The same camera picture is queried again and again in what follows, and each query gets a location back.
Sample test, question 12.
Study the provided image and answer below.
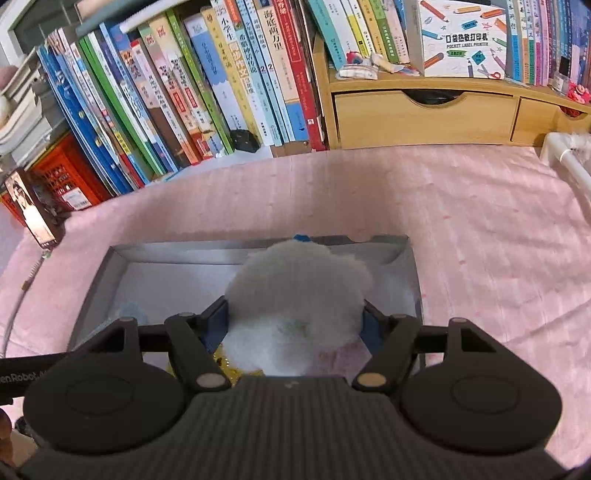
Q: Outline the smartphone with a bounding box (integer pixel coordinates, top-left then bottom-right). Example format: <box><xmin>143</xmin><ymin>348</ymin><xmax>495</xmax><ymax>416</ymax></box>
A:
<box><xmin>4</xmin><ymin>167</ymin><xmax>61</xmax><ymax>247</ymax></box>

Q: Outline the white fluffy plush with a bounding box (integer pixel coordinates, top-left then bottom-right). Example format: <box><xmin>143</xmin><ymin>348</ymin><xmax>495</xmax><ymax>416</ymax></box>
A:
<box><xmin>224</xmin><ymin>235</ymin><xmax>374</xmax><ymax>376</ymax></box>

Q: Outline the wooden desk organizer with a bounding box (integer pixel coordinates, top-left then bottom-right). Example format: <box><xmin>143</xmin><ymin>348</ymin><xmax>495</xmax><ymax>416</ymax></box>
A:
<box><xmin>311</xmin><ymin>37</ymin><xmax>591</xmax><ymax>151</ymax></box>

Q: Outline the gold sequin pouch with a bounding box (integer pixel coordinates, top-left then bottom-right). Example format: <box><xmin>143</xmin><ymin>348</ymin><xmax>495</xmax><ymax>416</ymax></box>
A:
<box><xmin>168</xmin><ymin>348</ymin><xmax>245</xmax><ymax>384</ymax></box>

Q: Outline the grey coiled charging cable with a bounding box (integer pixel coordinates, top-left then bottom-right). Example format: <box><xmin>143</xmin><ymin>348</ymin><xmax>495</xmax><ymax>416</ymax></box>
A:
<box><xmin>0</xmin><ymin>247</ymin><xmax>51</xmax><ymax>358</ymax></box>

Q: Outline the row of tall upright books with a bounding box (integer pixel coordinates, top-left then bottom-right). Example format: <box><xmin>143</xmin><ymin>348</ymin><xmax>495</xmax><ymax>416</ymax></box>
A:
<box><xmin>36</xmin><ymin>0</ymin><xmax>326</xmax><ymax>197</ymax></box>

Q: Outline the grey cardboard box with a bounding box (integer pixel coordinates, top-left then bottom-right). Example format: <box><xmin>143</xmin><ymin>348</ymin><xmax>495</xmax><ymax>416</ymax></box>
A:
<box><xmin>69</xmin><ymin>234</ymin><xmax>424</xmax><ymax>370</ymax></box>

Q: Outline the pink tablecloth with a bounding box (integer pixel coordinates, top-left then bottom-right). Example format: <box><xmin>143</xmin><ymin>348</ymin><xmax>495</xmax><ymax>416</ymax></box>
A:
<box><xmin>0</xmin><ymin>145</ymin><xmax>591</xmax><ymax>467</ymax></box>

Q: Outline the stack of worn books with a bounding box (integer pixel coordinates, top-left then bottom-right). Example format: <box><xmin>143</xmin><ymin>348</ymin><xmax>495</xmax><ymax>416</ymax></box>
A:
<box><xmin>0</xmin><ymin>46</ymin><xmax>70</xmax><ymax>160</ymax></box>

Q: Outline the small black box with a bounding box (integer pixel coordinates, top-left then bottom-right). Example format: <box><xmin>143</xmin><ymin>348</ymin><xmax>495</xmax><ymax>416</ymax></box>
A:
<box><xmin>231</xmin><ymin>129</ymin><xmax>262</xmax><ymax>152</ymax></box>

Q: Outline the pile of flat lying books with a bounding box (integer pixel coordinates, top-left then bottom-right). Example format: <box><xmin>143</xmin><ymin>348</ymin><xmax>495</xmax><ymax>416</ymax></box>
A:
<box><xmin>74</xmin><ymin>0</ymin><xmax>204</xmax><ymax>38</ymax></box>

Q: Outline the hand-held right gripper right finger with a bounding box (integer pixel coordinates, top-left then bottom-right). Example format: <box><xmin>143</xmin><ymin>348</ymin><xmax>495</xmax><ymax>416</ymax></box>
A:
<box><xmin>351</xmin><ymin>300</ymin><xmax>513</xmax><ymax>393</ymax></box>

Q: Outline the label printer carton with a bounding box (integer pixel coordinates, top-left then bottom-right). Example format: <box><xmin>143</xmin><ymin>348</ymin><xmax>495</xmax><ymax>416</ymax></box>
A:
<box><xmin>406</xmin><ymin>0</ymin><xmax>509</xmax><ymax>80</ymax></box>

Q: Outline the pink flower ornament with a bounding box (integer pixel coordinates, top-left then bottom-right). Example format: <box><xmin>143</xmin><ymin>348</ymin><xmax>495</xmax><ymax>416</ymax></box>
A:
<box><xmin>566</xmin><ymin>80</ymin><xmax>591</xmax><ymax>106</ymax></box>

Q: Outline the white pipe frame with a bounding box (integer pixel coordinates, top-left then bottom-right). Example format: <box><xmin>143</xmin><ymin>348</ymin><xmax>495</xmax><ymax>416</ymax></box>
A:
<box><xmin>540</xmin><ymin>131</ymin><xmax>591</xmax><ymax>204</ymax></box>

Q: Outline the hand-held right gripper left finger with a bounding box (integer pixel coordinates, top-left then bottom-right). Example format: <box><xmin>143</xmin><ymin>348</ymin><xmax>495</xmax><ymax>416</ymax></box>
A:
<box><xmin>65</xmin><ymin>298</ymin><xmax>232</xmax><ymax>393</ymax></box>

